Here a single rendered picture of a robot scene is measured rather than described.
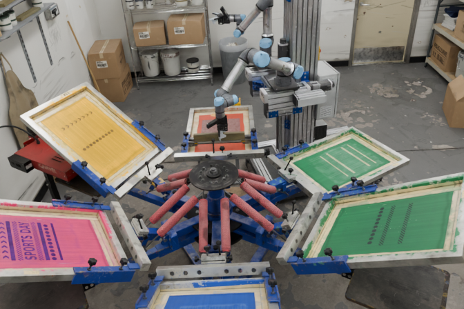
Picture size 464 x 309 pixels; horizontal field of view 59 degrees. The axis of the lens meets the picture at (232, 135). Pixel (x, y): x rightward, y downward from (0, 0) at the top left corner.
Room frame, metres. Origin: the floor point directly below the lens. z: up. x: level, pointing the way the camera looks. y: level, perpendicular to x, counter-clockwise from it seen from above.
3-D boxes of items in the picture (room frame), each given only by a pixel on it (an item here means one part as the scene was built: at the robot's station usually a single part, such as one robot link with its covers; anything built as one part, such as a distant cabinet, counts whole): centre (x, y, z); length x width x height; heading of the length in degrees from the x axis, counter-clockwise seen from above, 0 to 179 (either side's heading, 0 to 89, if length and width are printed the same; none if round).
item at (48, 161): (2.69, 1.33, 1.06); 0.61 x 0.46 x 0.12; 58
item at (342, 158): (2.38, -0.67, 1.05); 1.08 x 0.61 x 0.23; 118
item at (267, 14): (3.86, -0.41, 1.63); 0.15 x 0.12 x 0.55; 166
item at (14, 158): (2.59, 1.62, 1.06); 0.24 x 0.12 x 0.09; 58
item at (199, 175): (1.95, 0.12, 0.67); 0.39 x 0.39 x 1.35
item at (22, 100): (3.60, 2.03, 1.06); 0.53 x 0.07 x 1.05; 178
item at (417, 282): (1.60, -0.45, 0.91); 1.34 x 0.40 x 0.08; 58
